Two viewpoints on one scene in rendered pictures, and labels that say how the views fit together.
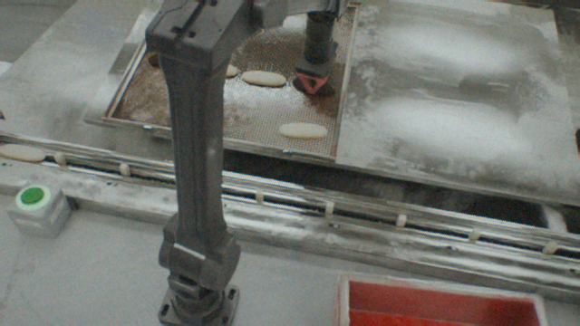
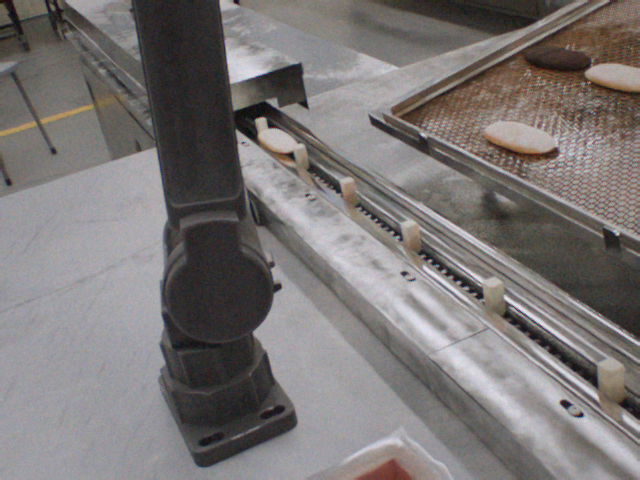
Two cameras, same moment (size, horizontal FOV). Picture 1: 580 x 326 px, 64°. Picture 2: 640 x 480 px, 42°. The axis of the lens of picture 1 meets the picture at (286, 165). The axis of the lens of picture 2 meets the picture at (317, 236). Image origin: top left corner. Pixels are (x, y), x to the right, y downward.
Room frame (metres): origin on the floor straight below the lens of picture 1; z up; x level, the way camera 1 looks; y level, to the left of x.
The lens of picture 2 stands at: (0.20, -0.42, 1.25)
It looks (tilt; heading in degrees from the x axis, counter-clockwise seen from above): 27 degrees down; 65
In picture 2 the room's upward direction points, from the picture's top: 12 degrees counter-clockwise
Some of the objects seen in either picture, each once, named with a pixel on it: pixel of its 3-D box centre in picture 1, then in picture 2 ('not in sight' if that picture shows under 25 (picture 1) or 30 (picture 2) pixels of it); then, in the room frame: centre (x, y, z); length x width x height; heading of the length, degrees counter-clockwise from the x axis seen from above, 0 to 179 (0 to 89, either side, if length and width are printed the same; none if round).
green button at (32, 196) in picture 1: (33, 196); not in sight; (0.49, 0.45, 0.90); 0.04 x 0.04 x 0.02
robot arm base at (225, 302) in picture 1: (198, 295); (215, 367); (0.35, 0.13, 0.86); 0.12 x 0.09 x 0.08; 83
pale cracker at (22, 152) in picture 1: (22, 151); (277, 139); (0.63, 0.55, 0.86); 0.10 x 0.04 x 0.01; 83
